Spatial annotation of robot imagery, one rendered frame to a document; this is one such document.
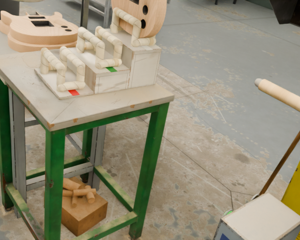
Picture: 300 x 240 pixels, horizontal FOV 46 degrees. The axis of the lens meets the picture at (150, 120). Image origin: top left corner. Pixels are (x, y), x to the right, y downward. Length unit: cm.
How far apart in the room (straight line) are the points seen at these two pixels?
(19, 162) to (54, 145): 65
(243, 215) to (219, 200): 176
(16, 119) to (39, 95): 39
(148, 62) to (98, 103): 29
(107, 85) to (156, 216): 107
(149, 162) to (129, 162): 93
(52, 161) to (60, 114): 18
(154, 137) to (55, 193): 50
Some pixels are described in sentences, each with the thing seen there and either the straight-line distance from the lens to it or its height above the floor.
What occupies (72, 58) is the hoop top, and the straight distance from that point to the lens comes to 147.
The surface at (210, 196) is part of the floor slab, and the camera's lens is 252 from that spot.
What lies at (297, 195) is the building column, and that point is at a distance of 215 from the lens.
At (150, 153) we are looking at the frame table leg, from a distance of 168.
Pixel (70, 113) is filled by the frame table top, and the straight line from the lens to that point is 132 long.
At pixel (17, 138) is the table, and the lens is 186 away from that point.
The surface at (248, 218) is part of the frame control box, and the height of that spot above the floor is 112.
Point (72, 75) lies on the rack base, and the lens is 157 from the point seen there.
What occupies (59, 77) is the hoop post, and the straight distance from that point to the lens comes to 140.
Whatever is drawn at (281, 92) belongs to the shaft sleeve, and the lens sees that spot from 97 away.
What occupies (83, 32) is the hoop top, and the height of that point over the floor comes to 112.
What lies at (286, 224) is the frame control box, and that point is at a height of 112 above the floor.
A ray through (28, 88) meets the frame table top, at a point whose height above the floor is 93.
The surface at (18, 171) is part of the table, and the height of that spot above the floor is 34.
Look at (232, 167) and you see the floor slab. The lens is 285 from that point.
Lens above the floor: 161
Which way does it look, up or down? 30 degrees down
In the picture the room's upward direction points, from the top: 11 degrees clockwise
